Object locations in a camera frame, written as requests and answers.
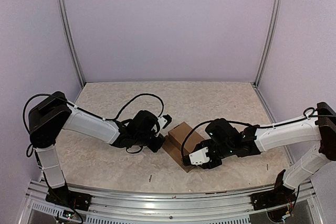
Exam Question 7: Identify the brown cardboard box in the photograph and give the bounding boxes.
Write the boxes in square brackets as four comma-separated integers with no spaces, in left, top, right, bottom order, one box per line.
[162,122,205,173]

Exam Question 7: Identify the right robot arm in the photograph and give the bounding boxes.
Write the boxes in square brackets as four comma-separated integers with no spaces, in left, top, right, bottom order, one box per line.
[201,102,335,205]

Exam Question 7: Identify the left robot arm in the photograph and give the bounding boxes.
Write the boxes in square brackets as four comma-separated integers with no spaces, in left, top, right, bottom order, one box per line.
[23,91,172,206]

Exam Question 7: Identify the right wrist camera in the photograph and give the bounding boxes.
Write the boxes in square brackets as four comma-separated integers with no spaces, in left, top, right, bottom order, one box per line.
[182,147,210,166]

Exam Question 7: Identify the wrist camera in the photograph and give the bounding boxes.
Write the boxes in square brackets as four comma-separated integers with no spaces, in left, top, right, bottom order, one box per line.
[182,147,210,166]
[157,114,172,132]

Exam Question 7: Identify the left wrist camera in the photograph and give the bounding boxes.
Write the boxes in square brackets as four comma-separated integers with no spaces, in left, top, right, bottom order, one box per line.
[157,114,172,132]

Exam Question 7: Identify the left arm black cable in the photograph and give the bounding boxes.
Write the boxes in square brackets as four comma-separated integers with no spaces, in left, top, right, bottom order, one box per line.
[22,93,165,156]

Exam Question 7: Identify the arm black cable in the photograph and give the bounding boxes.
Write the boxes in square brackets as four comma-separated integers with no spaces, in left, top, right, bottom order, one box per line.
[180,107,336,159]
[22,93,165,156]

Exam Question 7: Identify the front aluminium rail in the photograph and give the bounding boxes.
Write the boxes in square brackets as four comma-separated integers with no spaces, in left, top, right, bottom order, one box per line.
[14,180,327,223]

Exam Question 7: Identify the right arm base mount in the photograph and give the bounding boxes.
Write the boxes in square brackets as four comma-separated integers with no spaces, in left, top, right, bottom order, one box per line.
[250,189,296,210]

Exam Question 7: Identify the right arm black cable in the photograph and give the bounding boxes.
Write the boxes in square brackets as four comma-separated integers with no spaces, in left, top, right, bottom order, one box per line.
[180,107,336,159]

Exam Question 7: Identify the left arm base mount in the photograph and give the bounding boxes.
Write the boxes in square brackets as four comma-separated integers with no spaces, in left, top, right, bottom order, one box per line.
[46,191,92,211]

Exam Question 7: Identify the right aluminium frame post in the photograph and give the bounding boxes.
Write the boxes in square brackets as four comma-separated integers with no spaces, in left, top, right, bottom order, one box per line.
[253,0,281,89]

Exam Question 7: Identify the aluminium frame post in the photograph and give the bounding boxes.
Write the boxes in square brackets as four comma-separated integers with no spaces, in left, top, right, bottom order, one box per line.
[253,0,281,89]
[57,0,86,88]

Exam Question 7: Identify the left aluminium frame post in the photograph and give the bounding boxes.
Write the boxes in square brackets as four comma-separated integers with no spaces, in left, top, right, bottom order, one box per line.
[57,0,86,88]

